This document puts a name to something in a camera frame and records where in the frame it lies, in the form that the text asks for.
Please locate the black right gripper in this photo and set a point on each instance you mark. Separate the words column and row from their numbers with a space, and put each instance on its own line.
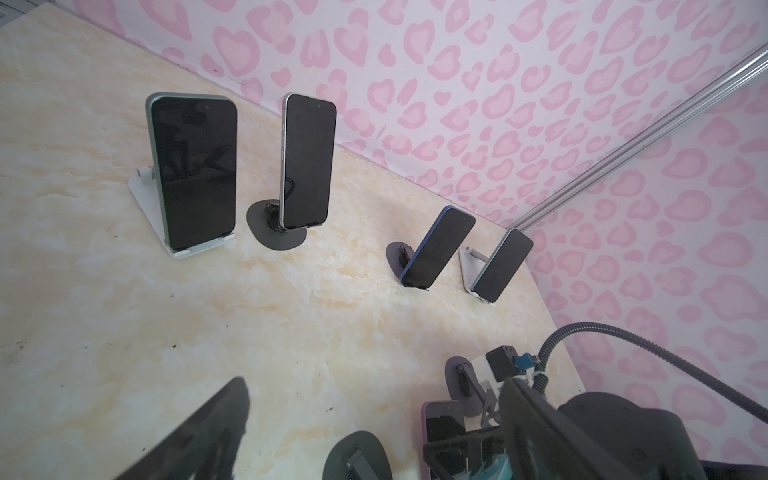
column 483, row 450

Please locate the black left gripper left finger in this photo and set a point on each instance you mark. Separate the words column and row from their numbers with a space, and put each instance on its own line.
column 205, row 445

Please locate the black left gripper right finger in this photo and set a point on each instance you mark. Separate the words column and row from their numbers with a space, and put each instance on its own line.
column 542, row 443

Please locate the green-edged smartphone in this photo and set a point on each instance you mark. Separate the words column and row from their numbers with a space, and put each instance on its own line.
column 497, row 271
column 194, row 139

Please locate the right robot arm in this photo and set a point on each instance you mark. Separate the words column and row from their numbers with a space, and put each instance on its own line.
column 592, row 436

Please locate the dark round front phone stand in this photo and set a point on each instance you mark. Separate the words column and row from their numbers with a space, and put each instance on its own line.
column 358, row 456

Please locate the dark round phone stand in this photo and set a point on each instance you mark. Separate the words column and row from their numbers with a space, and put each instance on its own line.
column 398, row 255
column 358, row 456

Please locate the white folding phone stand right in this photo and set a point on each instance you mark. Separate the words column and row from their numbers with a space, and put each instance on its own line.
column 472, row 264

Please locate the white folding phone stand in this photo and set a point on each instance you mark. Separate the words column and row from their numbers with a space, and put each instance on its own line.
column 144, row 189
column 472, row 264

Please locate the dark round phone stand centre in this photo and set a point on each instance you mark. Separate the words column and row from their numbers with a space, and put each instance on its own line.
column 398, row 255

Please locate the dark round stand back left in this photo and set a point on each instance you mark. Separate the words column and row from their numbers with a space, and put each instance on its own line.
column 263, row 220

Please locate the white folding phone stand left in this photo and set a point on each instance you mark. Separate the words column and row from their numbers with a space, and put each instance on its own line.
column 144, row 189

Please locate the silver smartphone on round stand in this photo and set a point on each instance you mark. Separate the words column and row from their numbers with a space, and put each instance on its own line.
column 309, row 127

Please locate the blue-edged smartphone centre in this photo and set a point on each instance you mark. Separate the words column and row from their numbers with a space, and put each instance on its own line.
column 422, row 266

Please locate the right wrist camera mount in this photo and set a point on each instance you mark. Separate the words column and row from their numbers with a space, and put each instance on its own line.
column 502, row 363

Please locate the aluminium frame post back right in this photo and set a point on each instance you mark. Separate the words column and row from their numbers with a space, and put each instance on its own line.
column 709, row 96

